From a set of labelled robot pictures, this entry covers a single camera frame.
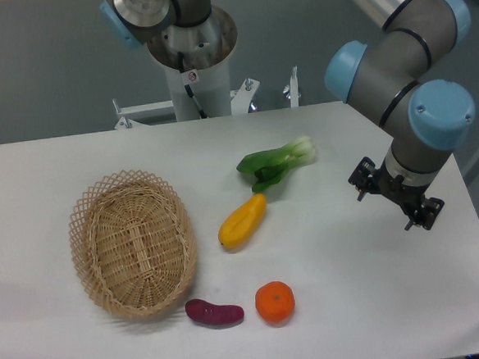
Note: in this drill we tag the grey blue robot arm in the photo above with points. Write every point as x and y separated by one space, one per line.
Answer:
426 121

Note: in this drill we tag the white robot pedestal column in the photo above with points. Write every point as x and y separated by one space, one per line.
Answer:
197 59

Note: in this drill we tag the purple sweet potato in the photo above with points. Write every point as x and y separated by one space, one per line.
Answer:
213 315

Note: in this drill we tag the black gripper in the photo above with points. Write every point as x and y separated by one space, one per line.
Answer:
421 211

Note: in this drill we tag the orange tangerine fruit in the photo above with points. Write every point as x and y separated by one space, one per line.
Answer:
275 302

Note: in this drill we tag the white metal base frame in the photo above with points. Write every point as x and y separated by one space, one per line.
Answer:
187 108

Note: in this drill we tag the woven wicker basket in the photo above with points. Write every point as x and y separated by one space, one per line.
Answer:
132 244

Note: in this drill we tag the green bok choy vegetable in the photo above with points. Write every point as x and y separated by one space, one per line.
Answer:
271 166

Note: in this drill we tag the yellow mango fruit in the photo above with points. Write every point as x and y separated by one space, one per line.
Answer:
242 223

